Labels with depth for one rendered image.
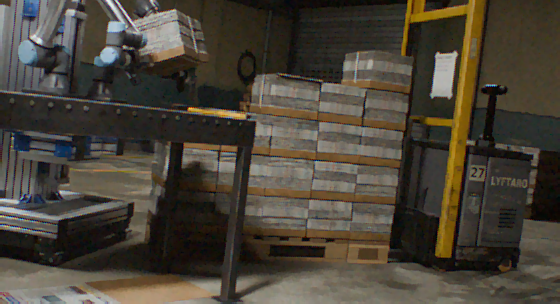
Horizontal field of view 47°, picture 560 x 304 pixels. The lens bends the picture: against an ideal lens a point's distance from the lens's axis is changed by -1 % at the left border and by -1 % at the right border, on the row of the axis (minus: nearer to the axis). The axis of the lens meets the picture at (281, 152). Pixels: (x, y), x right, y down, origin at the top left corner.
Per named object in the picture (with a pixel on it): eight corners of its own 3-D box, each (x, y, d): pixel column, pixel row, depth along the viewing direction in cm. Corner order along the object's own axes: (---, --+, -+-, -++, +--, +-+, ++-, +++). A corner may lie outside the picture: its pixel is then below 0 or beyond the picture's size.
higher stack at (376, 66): (318, 248, 431) (343, 52, 424) (358, 249, 442) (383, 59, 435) (346, 262, 395) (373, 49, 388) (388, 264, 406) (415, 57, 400)
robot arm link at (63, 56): (74, 74, 323) (76, 46, 322) (53, 70, 311) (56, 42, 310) (56, 72, 328) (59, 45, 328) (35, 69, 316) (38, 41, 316)
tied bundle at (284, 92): (248, 112, 403) (252, 75, 402) (292, 118, 415) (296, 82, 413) (270, 115, 368) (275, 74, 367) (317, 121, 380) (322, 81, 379)
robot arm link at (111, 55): (116, 46, 280) (114, 66, 281) (128, 49, 291) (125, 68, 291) (100, 44, 282) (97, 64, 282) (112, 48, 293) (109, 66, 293)
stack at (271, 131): (143, 241, 387) (158, 101, 382) (319, 248, 431) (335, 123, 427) (155, 257, 351) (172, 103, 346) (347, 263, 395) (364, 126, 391)
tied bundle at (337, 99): (293, 118, 415) (297, 82, 414) (334, 123, 426) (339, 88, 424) (316, 121, 380) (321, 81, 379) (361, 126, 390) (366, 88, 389)
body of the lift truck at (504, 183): (394, 246, 471) (409, 136, 467) (456, 249, 492) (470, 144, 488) (453, 271, 407) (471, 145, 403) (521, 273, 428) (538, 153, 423)
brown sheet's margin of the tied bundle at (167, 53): (144, 73, 331) (142, 65, 331) (196, 58, 325) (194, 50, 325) (130, 69, 315) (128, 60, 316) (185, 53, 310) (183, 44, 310)
